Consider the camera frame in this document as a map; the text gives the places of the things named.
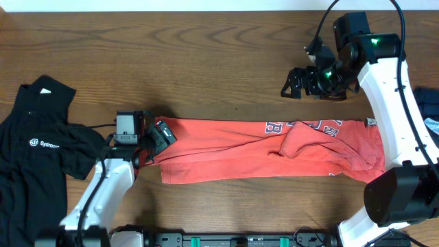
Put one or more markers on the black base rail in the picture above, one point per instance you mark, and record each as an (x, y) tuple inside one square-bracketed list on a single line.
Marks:
[(305, 237)]

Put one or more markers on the dark blue jeans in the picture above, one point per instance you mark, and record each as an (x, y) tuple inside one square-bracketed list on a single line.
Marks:
[(427, 101)]

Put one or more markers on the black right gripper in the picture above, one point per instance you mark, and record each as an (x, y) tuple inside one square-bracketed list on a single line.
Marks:
[(313, 88)]

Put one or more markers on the red orange t-shirt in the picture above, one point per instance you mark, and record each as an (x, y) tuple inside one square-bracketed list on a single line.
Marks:
[(208, 150)]

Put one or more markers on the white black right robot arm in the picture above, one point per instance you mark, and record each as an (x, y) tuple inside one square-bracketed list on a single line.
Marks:
[(407, 193)]

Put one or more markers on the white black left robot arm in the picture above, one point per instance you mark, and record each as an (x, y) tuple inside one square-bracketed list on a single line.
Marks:
[(115, 172)]

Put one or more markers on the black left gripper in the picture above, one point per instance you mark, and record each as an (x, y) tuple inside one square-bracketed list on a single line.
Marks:
[(161, 143)]

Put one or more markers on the black polo shirt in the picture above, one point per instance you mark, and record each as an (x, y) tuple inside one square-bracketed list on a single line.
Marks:
[(39, 149)]

